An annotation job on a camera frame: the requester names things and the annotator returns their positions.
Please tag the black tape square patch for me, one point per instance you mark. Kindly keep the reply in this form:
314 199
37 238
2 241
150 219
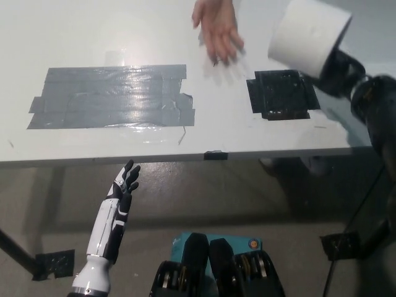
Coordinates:
281 96

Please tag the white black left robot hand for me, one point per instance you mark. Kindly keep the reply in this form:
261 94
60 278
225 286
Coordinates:
108 222

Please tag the bare person hand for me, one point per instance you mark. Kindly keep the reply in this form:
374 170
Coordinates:
218 31

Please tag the grey duct tape patch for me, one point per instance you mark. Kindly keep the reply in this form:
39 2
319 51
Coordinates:
113 97

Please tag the black metal table leg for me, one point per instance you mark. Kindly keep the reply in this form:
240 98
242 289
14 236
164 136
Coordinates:
17 250
376 239

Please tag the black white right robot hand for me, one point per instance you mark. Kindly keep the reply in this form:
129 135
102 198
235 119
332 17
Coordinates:
340 77

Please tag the white toilet paper roll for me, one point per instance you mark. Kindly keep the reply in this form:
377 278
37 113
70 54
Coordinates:
306 34

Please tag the white shoe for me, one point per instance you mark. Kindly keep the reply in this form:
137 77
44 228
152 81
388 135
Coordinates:
267 164

